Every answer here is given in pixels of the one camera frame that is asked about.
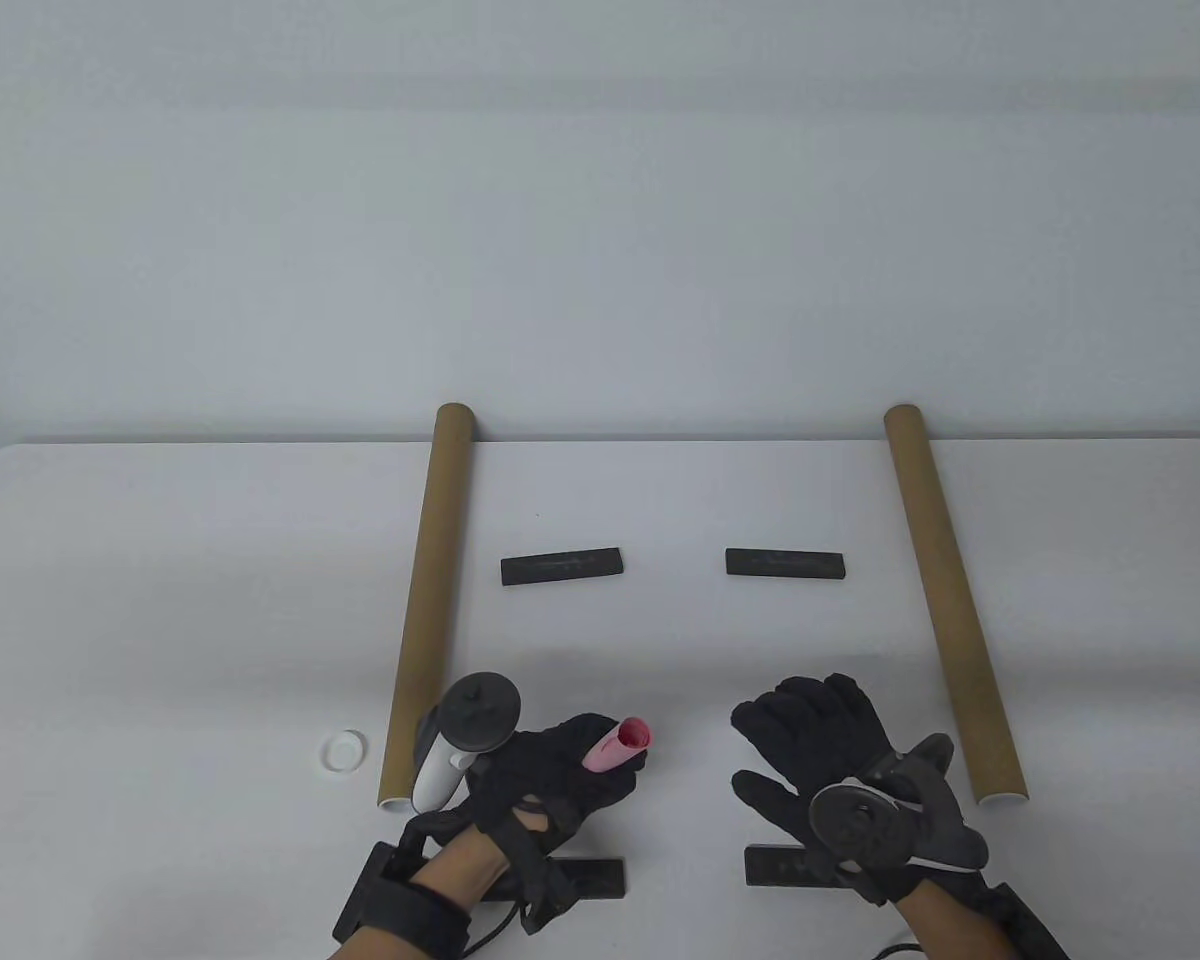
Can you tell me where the person's left hand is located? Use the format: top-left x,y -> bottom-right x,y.
400,712 -> 651,936

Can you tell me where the person's right hand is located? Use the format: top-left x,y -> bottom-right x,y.
730,673 -> 986,906

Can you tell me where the pink paper sheet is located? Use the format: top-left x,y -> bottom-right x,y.
582,716 -> 651,773

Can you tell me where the black bar paperweight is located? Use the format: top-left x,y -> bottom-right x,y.
745,845 -> 861,888
501,547 -> 625,587
550,857 -> 628,898
726,548 -> 848,579

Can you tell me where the brown cardboard mailing tube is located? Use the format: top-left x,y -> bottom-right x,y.
884,404 -> 1028,807
378,403 -> 476,809

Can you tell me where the person's left forearm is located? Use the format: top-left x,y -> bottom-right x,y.
330,825 -> 509,960

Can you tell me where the person's right forearm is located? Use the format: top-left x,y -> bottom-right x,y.
895,885 -> 1001,960

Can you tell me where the gray tracking controller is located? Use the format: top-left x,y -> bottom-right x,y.
412,673 -> 523,816
808,733 -> 989,871

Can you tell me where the black wrist strap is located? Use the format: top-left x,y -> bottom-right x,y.
345,880 -> 471,960

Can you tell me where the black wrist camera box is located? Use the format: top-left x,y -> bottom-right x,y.
980,880 -> 1071,960
332,842 -> 426,946

